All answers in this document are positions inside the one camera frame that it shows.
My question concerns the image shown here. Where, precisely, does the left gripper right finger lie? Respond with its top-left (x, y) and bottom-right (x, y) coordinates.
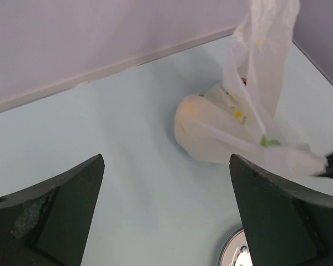
top-left (229, 155), bottom-right (333, 265)

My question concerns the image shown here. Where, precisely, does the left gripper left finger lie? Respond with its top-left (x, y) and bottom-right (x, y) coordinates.
top-left (0, 154), bottom-right (104, 265)

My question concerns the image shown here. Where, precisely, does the round printed plate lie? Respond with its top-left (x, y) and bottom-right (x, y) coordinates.
top-left (218, 228), bottom-right (253, 266)

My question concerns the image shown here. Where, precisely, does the white plastic bag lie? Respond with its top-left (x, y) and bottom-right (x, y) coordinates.
top-left (174, 1), bottom-right (327, 176)

